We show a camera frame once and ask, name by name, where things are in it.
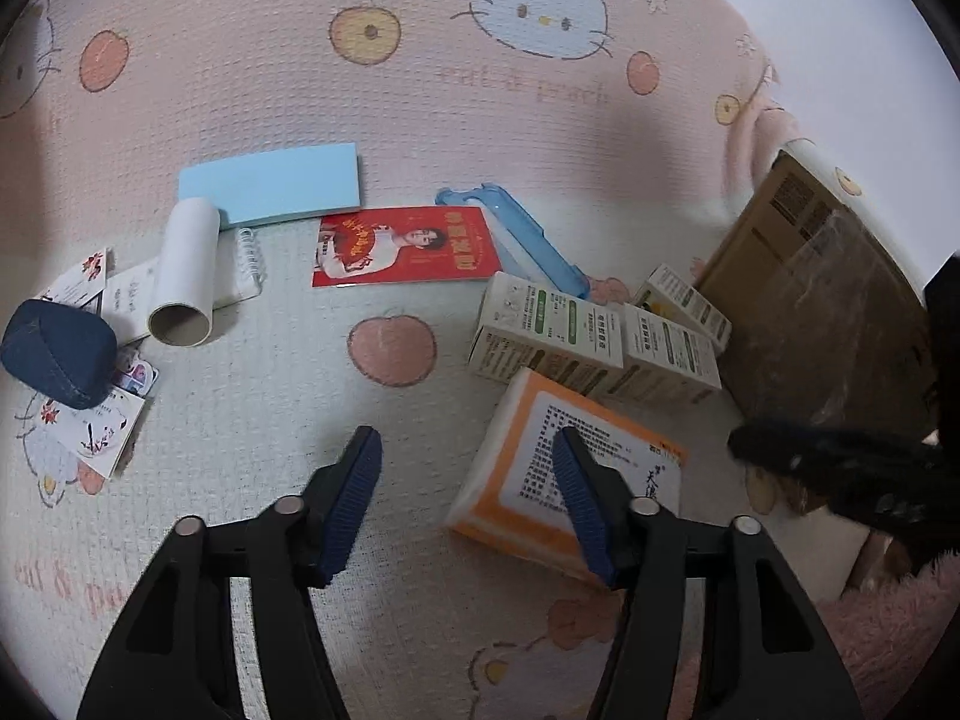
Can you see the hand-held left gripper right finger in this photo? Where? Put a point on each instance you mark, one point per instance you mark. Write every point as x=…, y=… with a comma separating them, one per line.
x=581, y=510

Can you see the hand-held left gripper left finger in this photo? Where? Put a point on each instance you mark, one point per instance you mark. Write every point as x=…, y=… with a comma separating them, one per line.
x=349, y=510

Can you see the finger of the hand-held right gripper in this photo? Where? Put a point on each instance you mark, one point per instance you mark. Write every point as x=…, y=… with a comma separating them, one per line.
x=825, y=457

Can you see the orange white box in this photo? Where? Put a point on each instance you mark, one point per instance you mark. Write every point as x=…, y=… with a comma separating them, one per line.
x=517, y=450

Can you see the red printed envelope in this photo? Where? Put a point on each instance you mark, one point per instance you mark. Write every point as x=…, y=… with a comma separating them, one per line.
x=450, y=255

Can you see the brown cardboard box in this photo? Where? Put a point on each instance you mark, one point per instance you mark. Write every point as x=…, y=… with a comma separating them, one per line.
x=810, y=300

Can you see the pink fluffy cloth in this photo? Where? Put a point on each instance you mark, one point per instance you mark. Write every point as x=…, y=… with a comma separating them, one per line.
x=900, y=637

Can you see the small white green medicine box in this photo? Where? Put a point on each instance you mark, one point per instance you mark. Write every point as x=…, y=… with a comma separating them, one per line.
x=690, y=300

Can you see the small photo card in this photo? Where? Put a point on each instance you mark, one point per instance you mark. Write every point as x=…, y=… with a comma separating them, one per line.
x=139, y=375

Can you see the white spiral notebook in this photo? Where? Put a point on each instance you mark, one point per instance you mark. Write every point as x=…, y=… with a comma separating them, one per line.
x=227, y=286

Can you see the white booklet with red flower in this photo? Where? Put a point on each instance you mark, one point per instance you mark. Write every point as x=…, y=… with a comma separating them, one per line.
x=97, y=427

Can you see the blue plastic clip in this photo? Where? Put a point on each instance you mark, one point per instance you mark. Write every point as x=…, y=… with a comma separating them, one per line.
x=540, y=247

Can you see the white paper tube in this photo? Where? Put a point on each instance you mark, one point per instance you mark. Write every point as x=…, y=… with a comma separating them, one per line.
x=184, y=270

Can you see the dark blue denim pouch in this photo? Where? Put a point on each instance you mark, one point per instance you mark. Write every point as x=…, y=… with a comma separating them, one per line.
x=56, y=352

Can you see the light blue sticky note pad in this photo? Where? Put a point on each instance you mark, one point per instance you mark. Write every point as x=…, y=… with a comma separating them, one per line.
x=270, y=184

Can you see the pink cartoon printed blanket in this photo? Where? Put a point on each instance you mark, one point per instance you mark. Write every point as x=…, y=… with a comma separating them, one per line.
x=375, y=90

